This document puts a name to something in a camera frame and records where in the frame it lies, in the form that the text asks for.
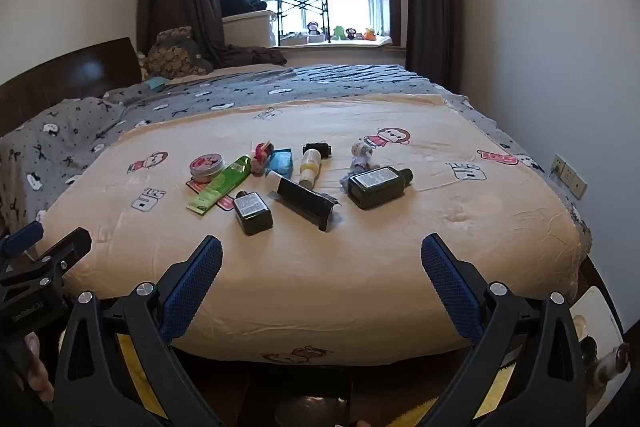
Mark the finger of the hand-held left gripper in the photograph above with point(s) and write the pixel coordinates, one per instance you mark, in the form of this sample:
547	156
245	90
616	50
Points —
67	249
20	238

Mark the small plush doll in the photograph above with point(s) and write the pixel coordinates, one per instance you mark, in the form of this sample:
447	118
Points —
361	157

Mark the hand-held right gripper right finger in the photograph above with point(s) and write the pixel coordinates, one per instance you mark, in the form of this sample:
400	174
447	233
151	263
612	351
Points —
450	289

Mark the monkey figure toy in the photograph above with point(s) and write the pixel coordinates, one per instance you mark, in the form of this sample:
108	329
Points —
313	28

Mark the orange toy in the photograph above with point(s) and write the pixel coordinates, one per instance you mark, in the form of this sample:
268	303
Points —
370	35

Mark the blue wet wipe packet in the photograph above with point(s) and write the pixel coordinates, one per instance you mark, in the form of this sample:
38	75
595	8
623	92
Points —
281	163

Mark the dark wooden headboard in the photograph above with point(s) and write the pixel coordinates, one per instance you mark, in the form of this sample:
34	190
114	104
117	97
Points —
70	72

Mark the black tube with white cap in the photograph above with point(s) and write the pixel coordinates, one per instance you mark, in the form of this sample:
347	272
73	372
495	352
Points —
305	202

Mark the teal cloth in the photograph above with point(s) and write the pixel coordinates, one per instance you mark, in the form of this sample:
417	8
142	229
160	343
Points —
157	83

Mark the brown patterned cushion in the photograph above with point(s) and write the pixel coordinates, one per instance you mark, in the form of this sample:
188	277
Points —
175	52

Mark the small yellow lotion bottle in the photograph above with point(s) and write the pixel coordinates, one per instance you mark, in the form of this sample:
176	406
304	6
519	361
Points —
310	167

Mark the red flat packet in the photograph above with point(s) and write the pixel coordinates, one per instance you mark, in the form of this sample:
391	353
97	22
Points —
226	202

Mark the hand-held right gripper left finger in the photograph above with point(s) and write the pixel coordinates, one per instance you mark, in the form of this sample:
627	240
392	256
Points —
195	289

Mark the pink round tin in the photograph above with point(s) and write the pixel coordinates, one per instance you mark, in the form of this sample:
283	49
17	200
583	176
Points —
206	164

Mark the small dark glass bottle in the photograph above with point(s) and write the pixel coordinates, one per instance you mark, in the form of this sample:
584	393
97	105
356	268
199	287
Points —
255	219

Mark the dark small toy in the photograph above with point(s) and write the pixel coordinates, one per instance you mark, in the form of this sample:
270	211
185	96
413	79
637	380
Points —
351	34

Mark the white windowsill mat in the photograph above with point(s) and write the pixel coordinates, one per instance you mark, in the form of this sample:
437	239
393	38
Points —
350	43

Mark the small black box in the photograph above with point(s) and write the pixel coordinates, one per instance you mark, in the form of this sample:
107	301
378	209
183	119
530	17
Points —
322	150

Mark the large dark glass bottle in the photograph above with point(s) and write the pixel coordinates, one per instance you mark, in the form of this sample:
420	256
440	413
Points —
375	192

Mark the white wall socket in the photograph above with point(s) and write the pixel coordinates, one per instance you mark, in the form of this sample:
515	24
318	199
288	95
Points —
559	167
576	183

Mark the grey patterned duvet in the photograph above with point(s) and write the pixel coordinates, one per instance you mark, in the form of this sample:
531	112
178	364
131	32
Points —
350	79

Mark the person's left hand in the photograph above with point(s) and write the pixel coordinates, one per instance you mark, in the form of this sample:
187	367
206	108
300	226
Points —
39	372

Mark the white storage box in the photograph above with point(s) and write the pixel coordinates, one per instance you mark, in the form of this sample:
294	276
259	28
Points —
250	29

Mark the green toy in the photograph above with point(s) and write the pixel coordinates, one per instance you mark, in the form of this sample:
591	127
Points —
339	33

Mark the green tube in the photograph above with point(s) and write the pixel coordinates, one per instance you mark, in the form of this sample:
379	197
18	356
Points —
220	184

